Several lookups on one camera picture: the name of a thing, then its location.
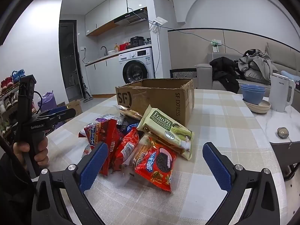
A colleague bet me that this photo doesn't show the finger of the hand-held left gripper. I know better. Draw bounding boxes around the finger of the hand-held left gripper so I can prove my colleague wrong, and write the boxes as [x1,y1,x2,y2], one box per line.
[37,105,69,119]
[45,108,77,126]

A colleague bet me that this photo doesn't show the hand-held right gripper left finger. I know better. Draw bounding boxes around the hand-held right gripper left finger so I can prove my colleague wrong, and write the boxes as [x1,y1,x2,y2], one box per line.
[31,142,109,225]

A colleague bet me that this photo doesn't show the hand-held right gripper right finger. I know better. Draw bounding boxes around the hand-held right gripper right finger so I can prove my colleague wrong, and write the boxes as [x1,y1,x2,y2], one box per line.
[203,142,281,225]

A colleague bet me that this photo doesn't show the purple white snack bag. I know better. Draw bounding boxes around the purple white snack bag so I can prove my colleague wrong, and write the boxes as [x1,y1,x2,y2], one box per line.
[95,114,122,123]

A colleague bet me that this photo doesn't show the red sandwich cookie packet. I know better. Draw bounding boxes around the red sandwich cookie packet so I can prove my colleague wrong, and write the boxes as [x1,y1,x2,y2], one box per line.
[134,139,178,192]

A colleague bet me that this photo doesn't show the green cookie packet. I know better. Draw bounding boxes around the green cookie packet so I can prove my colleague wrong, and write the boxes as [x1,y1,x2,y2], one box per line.
[136,105,194,161]

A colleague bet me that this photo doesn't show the brown cardboard box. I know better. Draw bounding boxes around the brown cardboard box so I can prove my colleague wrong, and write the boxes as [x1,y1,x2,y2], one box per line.
[115,78,195,127]

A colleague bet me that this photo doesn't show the person's left hand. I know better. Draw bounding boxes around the person's left hand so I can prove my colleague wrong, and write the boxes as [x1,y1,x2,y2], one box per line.
[12,136,49,168]

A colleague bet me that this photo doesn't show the small printed cardboard box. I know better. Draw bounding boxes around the small printed cardboard box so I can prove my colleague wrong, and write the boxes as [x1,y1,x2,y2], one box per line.
[57,100,82,122]

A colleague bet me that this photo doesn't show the wooden shoe rack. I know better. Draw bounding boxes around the wooden shoe rack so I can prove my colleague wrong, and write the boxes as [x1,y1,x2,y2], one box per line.
[0,80,39,146]

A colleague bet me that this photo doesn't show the white floor mop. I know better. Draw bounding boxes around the white floor mop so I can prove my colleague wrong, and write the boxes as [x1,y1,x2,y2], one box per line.
[81,75,93,102]

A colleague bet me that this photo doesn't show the group of assorted shoes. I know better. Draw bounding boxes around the group of assorted shoes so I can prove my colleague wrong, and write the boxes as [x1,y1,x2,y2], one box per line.
[0,69,26,143]

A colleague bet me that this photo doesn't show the plaid tablecloth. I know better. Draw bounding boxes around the plaid tablecloth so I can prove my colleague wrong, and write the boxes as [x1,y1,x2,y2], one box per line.
[46,89,282,225]

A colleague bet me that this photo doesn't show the blue snack packet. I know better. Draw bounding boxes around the blue snack packet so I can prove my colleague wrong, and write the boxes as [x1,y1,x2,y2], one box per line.
[117,119,141,134]

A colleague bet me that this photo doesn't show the dark glass door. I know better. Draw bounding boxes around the dark glass door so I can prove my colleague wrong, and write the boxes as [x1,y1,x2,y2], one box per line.
[58,20,82,96]

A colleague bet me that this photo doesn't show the white base cabinet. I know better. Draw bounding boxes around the white base cabinet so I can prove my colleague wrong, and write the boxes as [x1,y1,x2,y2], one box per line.
[85,52,123,96]

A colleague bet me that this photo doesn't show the small clear cracker packet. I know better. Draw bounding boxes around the small clear cracker packet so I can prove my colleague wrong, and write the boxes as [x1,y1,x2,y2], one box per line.
[115,105,143,120]

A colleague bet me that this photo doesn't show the dark grey seat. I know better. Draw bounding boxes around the dark grey seat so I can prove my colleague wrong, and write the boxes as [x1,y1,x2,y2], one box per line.
[269,141,300,181]

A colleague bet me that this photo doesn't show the beige plate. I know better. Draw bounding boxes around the beige plate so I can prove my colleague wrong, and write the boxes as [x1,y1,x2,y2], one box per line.
[242,98,271,110]
[245,104,271,114]

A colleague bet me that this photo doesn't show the small beige round case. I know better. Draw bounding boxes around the small beige round case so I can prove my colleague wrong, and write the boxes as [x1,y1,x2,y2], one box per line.
[277,127,292,143]

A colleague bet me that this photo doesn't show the white washing machine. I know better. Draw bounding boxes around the white washing machine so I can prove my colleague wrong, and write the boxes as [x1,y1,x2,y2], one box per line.
[118,47,155,85]

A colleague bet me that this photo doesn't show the black jacket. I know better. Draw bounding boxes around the black jacket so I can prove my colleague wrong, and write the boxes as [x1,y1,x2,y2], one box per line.
[209,57,242,94]

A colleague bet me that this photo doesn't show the white electric kettle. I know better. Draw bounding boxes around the white electric kettle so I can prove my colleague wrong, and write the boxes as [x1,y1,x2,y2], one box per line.
[268,73,295,113]

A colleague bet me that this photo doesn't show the black white patterned mat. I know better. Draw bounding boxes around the black white patterned mat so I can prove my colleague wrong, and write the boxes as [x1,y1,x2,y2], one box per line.
[172,68,197,78]

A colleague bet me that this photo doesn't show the black pressure cooker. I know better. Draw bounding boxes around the black pressure cooker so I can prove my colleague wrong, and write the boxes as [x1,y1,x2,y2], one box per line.
[130,37,144,48]

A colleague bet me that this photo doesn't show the grey jacket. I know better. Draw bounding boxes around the grey jacket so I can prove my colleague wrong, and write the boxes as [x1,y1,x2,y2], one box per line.
[238,49,279,83]

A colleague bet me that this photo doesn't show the light blue pillow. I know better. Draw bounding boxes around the light blue pillow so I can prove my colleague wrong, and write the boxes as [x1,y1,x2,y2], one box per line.
[280,70,300,85]

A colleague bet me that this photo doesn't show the black range hood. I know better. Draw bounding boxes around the black range hood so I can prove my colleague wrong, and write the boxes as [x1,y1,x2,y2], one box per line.
[114,7,149,26]

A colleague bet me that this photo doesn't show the grey sofa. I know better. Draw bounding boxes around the grey sofa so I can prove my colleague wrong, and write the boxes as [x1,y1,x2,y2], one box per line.
[196,43,300,92]

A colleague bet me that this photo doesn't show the white router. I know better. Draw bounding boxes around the white router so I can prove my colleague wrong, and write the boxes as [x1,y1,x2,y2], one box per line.
[149,17,168,34]

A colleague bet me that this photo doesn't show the white wall cabinets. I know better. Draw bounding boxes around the white wall cabinets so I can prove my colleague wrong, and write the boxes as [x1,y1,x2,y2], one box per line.
[85,0,144,37]

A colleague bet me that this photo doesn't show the wall outlet with charger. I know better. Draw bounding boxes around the wall outlet with charger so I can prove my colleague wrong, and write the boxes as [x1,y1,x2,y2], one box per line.
[210,39,223,53]

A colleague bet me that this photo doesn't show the black wall cable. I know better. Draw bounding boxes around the black wall cable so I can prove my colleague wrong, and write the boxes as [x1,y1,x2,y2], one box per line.
[167,29,244,55]

